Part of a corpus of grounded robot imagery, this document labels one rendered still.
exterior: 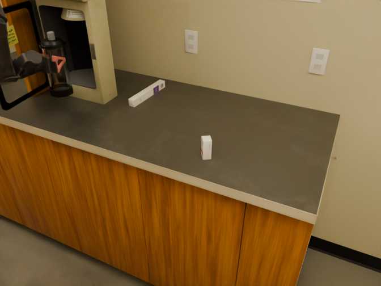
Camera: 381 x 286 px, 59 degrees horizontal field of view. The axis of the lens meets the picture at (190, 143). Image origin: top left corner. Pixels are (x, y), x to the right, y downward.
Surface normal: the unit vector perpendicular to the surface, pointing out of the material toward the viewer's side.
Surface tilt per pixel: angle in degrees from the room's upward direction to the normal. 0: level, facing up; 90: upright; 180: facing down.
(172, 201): 90
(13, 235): 0
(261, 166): 0
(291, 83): 90
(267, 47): 90
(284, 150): 0
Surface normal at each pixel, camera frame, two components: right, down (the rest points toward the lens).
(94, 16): 0.90, 0.25
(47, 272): 0.00, -0.83
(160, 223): -0.43, 0.50
